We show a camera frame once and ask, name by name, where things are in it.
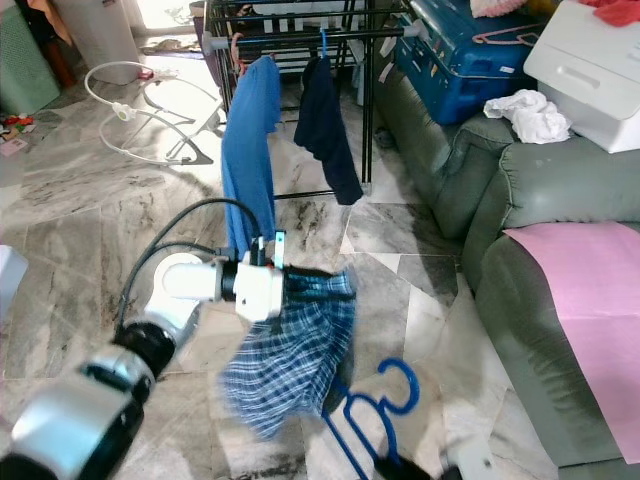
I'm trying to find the red cloth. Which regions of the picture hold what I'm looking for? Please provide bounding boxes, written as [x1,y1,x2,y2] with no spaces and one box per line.
[595,0,640,26]

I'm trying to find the grey-green leather sofa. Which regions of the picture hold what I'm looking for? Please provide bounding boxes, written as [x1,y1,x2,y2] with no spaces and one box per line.
[372,60,640,469]

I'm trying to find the pink plastic hanger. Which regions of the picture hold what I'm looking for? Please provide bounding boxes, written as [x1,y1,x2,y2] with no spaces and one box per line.
[470,25,541,49]
[230,33,249,71]

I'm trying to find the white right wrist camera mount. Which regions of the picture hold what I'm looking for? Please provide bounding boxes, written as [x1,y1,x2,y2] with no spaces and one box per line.
[445,437,501,480]

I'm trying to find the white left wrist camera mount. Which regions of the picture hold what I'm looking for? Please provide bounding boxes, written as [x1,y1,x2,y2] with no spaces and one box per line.
[232,262,286,323]

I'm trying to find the black metal drying rack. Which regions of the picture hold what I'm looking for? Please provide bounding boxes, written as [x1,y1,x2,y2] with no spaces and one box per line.
[203,0,421,196]

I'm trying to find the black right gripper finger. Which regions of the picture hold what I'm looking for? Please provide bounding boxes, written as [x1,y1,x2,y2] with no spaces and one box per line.
[375,455,436,480]

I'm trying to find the blue hard suitcase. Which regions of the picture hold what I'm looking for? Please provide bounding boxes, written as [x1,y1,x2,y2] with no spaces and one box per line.
[393,0,576,101]

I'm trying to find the bright blue shirt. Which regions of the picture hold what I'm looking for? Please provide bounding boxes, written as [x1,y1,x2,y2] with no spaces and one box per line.
[222,55,283,256]

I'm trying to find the white crumpled cloth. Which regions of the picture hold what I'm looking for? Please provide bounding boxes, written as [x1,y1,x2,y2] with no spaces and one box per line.
[483,90,573,146]

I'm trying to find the blue plaid shirt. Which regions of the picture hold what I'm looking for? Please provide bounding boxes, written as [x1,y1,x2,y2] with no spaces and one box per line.
[222,265,359,441]

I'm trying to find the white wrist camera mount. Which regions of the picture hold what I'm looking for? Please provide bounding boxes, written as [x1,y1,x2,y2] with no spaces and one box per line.
[445,437,501,480]
[232,262,286,323]

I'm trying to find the small red floor toys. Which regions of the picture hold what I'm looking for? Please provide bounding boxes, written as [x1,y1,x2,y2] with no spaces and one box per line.
[0,115,37,156]

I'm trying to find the pink blanket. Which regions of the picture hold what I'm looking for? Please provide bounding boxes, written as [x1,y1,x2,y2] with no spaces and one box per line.
[503,222,640,466]

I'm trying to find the dark navy garment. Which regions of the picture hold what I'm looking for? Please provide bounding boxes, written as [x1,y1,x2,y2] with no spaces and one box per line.
[293,55,364,206]

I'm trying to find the white plastic storage box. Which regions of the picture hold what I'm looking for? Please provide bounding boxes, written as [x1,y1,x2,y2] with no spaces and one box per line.
[523,0,640,153]

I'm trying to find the green hamper white lid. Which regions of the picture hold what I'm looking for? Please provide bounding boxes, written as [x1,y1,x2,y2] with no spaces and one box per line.
[0,5,51,116]

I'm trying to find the orange hanging cloth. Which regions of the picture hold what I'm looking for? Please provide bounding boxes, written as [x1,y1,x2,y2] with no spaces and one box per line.
[25,0,66,46]

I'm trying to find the grey trash bin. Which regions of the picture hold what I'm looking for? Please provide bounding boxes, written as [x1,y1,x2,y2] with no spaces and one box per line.
[50,0,136,86]

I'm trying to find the white tubular floor frame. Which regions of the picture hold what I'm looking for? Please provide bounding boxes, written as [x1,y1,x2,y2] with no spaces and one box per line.
[85,60,216,166]

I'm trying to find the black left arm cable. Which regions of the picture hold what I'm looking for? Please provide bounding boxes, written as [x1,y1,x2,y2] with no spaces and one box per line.
[155,197,276,263]
[115,242,241,331]

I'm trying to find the pale pink cloth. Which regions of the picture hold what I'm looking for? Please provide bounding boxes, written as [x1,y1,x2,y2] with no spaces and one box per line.
[470,0,531,19]

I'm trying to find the large white folding table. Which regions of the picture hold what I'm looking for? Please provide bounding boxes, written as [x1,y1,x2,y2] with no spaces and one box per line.
[0,245,29,331]

